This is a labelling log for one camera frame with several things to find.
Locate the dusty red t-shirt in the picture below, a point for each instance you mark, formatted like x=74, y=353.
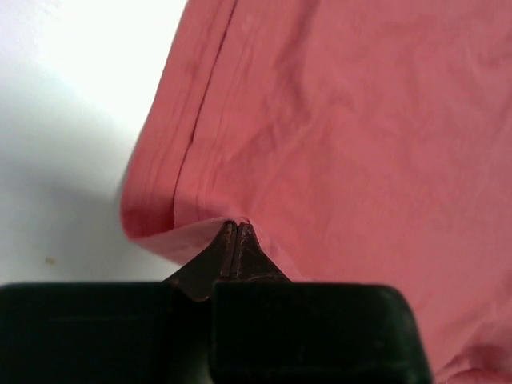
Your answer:
x=365, y=141

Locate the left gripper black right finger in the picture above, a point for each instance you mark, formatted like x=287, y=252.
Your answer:
x=268, y=329

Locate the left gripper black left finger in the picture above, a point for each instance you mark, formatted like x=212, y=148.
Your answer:
x=114, y=332

